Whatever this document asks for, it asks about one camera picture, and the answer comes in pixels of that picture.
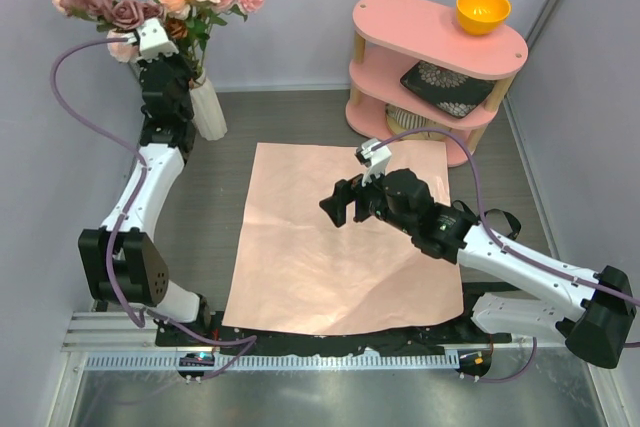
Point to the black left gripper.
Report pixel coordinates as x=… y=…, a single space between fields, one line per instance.
x=178 y=60

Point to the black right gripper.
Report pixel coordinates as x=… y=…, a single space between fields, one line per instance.
x=346 y=191

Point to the light pink peony stem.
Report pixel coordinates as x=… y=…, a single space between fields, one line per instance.
x=123 y=46

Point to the brown rose flower stem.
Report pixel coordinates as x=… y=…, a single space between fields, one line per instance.
x=180 y=34

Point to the pink wrapping paper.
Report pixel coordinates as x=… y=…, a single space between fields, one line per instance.
x=296 y=272

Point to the black ribbon with gold lettering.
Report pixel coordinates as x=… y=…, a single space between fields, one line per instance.
x=500 y=222

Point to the mauve flower stem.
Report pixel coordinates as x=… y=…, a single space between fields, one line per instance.
x=119 y=15

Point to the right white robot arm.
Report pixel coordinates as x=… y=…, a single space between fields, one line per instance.
x=592 y=312

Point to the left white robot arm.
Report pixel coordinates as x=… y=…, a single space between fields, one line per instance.
x=121 y=262

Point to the white ribbed ceramic vase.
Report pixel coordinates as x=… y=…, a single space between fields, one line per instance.
x=208 y=114

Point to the striped ceramic bowl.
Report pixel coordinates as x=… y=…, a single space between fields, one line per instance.
x=400 y=120

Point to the pink three-tier shelf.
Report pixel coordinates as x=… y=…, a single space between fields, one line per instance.
x=391 y=36

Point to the black floral square plate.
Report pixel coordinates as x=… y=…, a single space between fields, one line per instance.
x=453 y=93

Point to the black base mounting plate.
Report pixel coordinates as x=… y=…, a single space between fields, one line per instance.
x=408 y=341

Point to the orange plastic bowl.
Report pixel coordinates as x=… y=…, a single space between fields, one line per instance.
x=481 y=17

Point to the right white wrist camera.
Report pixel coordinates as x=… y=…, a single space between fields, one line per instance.
x=375 y=157

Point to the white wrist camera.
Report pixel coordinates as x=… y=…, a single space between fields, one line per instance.
x=375 y=157
x=152 y=41

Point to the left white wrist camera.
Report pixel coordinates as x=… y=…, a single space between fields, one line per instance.
x=152 y=41

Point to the white perforated cable duct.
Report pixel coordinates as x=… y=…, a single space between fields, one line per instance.
x=201 y=362

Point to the aluminium frame rail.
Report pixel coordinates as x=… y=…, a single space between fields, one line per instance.
x=102 y=331

